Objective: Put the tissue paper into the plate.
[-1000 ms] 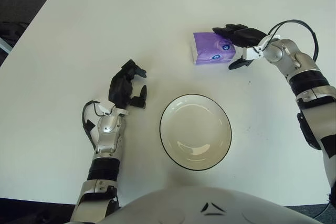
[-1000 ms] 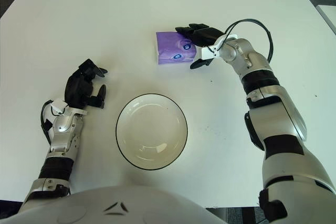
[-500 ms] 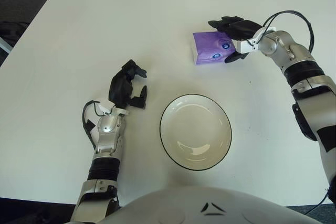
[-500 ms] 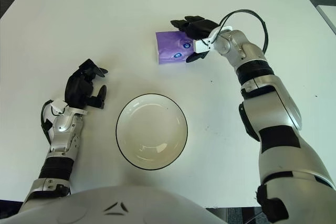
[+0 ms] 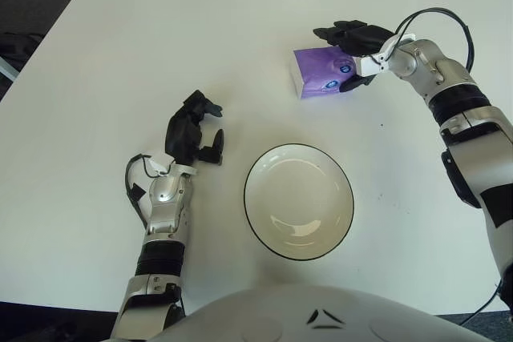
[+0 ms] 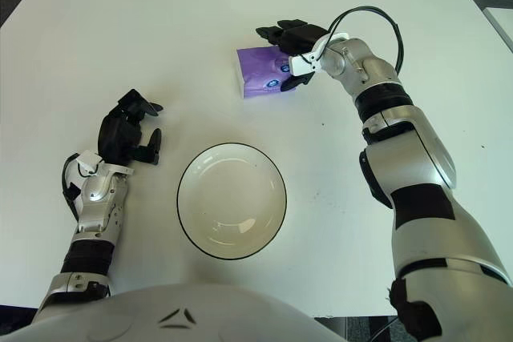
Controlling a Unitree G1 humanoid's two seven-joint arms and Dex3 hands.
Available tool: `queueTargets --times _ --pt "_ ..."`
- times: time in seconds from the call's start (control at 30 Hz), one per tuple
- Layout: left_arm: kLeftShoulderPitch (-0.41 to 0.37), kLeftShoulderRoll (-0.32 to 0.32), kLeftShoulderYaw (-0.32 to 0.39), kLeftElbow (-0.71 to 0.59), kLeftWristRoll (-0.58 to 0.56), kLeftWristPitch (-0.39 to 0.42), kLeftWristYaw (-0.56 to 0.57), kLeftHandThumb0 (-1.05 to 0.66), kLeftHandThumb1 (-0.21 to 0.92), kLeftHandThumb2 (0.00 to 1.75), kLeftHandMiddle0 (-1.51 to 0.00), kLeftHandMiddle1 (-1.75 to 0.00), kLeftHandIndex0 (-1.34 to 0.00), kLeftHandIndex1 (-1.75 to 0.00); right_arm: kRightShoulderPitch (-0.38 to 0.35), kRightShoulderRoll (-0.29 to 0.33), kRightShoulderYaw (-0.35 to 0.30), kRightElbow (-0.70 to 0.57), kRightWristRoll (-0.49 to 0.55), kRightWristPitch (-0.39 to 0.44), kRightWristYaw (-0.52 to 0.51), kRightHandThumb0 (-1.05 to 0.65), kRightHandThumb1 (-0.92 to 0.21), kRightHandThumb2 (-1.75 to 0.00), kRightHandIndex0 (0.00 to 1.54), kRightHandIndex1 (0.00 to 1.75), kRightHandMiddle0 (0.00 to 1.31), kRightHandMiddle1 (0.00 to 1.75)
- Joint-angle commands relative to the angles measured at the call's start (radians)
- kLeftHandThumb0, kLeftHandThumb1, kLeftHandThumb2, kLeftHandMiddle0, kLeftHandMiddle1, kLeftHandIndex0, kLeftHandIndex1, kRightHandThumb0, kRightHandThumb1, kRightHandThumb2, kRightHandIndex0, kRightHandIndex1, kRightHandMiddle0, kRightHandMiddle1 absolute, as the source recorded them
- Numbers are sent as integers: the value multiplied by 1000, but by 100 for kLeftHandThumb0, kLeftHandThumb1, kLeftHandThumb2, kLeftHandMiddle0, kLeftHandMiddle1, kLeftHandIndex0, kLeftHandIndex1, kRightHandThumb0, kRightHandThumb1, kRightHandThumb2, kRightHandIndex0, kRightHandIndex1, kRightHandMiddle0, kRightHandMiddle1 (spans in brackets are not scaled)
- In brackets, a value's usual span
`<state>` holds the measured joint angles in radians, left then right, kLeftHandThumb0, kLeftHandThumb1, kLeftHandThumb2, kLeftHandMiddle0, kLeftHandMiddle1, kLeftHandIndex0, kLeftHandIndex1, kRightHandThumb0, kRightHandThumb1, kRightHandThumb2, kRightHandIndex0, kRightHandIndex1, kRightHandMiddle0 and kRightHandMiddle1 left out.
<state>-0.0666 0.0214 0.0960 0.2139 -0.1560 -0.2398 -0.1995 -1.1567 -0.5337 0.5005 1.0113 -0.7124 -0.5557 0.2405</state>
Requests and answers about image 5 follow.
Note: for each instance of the grey blue flat board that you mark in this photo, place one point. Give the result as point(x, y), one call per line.
point(7, 69)

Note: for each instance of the grey robot torso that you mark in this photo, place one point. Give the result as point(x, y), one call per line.
point(320, 318)

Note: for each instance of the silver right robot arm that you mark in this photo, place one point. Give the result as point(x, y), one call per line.
point(465, 117)

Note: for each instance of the white plate with black rim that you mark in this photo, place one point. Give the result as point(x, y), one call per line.
point(298, 206)

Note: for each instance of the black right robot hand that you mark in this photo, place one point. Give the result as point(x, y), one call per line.
point(360, 37)

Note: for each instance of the purple tissue paper pack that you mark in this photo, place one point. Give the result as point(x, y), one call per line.
point(320, 73)

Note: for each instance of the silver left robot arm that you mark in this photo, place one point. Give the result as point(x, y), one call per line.
point(164, 198)

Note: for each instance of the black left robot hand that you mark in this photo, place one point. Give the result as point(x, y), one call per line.
point(182, 133)

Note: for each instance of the black bag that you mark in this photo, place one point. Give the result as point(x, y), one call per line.
point(20, 49)

